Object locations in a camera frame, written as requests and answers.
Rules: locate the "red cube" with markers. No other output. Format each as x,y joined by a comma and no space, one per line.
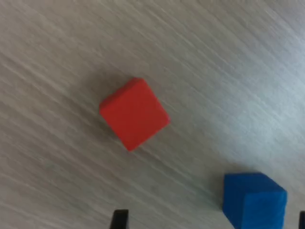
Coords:
134,114

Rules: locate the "blue cube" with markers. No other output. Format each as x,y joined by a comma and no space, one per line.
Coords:
255,205

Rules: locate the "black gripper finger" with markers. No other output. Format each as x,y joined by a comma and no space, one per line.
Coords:
302,220
119,220

